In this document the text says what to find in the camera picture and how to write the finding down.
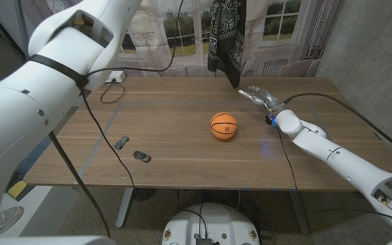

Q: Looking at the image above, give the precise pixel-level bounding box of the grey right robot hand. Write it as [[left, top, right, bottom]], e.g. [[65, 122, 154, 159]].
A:
[[238, 85, 286, 116]]

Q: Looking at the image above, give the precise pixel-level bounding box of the black paisley bandana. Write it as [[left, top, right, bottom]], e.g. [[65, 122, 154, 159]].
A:
[[207, 0, 248, 89]]

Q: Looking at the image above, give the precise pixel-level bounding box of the orange mini basketball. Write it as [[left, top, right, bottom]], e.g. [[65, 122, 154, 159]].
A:
[[210, 112, 238, 140]]

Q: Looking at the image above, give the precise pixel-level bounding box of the printed window backdrop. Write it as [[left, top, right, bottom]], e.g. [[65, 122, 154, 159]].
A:
[[18, 0, 345, 78]]

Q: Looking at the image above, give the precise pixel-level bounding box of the grey metal table leg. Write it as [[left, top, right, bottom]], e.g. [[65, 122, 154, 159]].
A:
[[288, 191, 311, 235], [115, 187, 134, 228]]

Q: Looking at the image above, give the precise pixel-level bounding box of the small dark toy car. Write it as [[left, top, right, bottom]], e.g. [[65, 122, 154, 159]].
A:
[[133, 150, 152, 163]]

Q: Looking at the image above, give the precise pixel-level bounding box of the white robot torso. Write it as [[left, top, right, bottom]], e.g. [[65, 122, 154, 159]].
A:
[[161, 202, 261, 245]]

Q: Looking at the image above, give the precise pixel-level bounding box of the white power box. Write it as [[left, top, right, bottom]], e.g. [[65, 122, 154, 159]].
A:
[[104, 70, 127, 84]]

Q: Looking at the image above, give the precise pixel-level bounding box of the small grey toy car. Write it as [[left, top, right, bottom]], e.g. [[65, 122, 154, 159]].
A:
[[113, 135, 130, 150]]

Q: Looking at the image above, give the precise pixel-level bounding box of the blue plastic bin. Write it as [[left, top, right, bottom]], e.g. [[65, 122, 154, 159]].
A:
[[21, 134, 52, 178]]

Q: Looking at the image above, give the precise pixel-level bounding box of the yellow black foot pedal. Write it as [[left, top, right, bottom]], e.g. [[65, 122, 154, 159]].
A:
[[7, 180, 29, 200]]

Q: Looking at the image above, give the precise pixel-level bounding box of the grey white sneaker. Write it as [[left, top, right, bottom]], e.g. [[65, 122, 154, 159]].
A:
[[0, 206, 24, 238]]

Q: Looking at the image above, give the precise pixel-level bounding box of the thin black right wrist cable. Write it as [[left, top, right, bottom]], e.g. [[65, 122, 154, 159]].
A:
[[276, 127, 298, 190]]

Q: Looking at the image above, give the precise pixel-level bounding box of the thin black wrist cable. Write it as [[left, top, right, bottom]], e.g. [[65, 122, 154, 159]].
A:
[[80, 84, 136, 190], [276, 127, 298, 190]]

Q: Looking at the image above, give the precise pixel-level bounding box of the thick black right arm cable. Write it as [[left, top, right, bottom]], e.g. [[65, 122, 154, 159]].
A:
[[283, 92, 392, 159]]

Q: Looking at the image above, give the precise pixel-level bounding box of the black looped power cable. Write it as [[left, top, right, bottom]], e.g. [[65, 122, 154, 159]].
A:
[[100, 81, 126, 104]]

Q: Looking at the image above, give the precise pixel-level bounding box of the thin black left wrist cable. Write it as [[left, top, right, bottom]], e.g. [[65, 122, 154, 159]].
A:
[[80, 84, 136, 190]]

